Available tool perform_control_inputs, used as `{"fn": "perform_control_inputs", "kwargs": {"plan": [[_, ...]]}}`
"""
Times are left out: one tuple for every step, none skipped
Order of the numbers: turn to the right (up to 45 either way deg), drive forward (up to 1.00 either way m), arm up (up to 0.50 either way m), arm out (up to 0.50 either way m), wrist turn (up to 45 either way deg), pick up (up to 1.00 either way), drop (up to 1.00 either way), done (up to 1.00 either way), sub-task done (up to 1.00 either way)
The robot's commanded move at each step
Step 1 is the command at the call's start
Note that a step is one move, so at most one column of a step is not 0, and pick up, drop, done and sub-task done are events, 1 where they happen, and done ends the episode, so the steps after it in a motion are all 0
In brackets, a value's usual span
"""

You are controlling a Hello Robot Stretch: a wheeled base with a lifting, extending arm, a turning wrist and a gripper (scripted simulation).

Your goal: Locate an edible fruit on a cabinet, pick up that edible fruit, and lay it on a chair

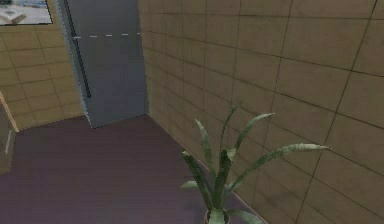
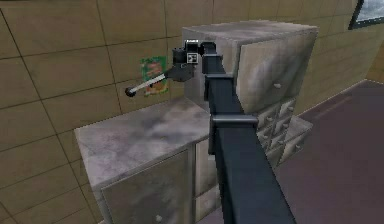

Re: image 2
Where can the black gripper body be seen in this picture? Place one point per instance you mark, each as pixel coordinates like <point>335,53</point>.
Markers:
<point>181,65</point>

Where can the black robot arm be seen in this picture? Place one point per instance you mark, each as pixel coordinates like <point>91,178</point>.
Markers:
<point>240,160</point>

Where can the grey stone cabinet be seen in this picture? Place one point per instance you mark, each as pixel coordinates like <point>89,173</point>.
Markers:
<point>186,133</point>

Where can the dark framed window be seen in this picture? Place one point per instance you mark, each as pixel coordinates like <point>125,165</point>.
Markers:
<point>368,13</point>

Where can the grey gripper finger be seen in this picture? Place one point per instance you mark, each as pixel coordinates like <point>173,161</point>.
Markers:
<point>146,84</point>

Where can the green red wall poster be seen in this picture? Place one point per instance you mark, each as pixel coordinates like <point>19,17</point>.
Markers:
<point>154,75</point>

